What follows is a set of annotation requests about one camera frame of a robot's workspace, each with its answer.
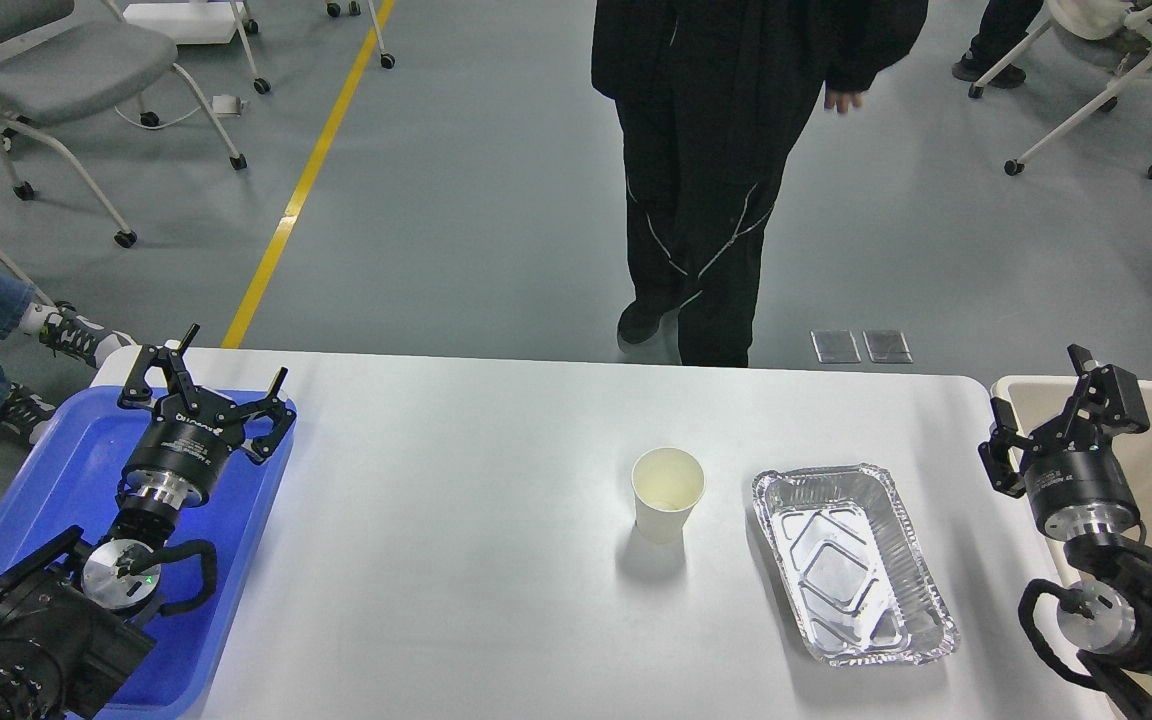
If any right metal floor plate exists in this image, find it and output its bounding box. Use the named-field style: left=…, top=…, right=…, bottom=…
left=861, top=331, right=914, bottom=364

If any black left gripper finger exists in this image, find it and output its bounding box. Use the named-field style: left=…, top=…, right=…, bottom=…
left=116, top=323, right=200, bottom=411
left=232, top=366, right=297, bottom=467

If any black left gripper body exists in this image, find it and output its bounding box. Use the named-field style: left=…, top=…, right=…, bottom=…
left=122, top=397, right=259, bottom=500

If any grey office chair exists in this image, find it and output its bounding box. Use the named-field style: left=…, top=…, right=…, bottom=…
left=968, top=1, right=1152, bottom=181
left=0, top=1, right=247, bottom=249

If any metal floor plate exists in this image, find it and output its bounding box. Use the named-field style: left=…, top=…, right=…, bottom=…
left=861, top=331, right=914, bottom=364
left=810, top=329, right=861, bottom=364

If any grey office chair right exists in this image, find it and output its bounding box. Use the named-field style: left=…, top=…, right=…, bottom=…
left=968, top=1, right=1152, bottom=181

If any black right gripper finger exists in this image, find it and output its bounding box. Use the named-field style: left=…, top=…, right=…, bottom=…
left=1055, top=344, right=1151, bottom=450
left=978, top=397, right=1037, bottom=498

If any white power adapter on floor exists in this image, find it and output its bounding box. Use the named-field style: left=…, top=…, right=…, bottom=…
left=210, top=94, right=244, bottom=118

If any aluminium foil tray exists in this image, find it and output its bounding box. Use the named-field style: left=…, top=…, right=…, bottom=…
left=751, top=462, right=960, bottom=667

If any black shoe far person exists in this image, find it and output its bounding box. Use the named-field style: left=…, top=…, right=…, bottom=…
left=952, top=0, right=1044, bottom=83

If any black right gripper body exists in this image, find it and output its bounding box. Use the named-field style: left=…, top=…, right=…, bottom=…
left=1020, top=423, right=1140, bottom=543

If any left metal floor plate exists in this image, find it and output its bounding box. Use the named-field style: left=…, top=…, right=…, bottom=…
left=810, top=329, right=861, bottom=364

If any white paper cup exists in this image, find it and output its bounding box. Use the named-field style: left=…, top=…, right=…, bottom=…
left=631, top=447, right=707, bottom=544

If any grey office chair left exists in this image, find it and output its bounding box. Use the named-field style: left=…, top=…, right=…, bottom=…
left=0, top=1, right=247, bottom=249

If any person in black clothes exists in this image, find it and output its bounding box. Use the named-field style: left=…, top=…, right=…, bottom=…
left=591, top=1, right=929, bottom=367

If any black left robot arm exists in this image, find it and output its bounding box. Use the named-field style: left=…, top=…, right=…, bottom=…
left=0, top=346, right=297, bottom=719

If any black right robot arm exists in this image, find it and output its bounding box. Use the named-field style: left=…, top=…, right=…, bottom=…
left=978, top=344, right=1152, bottom=719

